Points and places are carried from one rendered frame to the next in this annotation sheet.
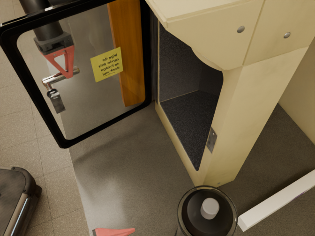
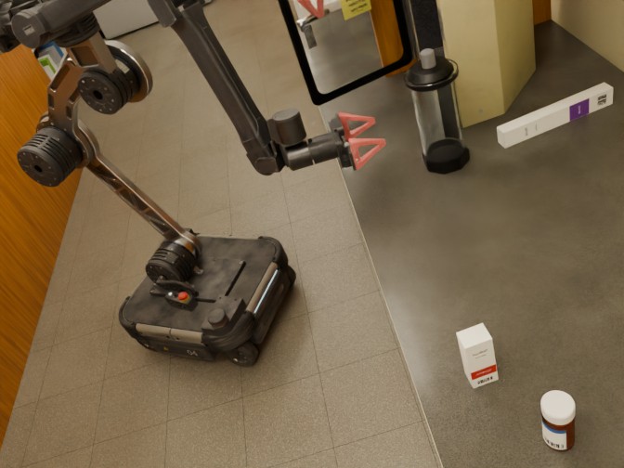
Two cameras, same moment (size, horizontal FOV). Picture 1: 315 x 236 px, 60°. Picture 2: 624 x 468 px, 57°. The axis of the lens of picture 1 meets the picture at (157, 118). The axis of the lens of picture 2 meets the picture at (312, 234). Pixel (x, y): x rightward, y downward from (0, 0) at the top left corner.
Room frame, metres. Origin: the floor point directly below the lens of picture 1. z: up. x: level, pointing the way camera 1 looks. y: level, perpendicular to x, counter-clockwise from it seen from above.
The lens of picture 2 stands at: (-0.93, -0.28, 1.74)
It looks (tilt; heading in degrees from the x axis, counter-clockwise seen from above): 39 degrees down; 28
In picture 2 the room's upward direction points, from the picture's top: 22 degrees counter-clockwise
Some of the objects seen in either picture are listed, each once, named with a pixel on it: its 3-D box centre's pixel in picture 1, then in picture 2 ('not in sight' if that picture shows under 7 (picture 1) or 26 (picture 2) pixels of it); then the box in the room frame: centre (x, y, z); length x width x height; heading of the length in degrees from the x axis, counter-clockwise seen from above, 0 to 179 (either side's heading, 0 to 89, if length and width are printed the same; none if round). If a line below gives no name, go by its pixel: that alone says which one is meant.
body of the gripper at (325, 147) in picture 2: not in sight; (327, 147); (0.06, 0.14, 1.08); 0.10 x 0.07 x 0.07; 22
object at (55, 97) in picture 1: (57, 102); (309, 35); (0.39, 0.23, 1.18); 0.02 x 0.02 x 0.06; 34
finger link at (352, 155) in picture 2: not in sight; (362, 145); (0.05, 0.06, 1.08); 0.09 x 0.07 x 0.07; 112
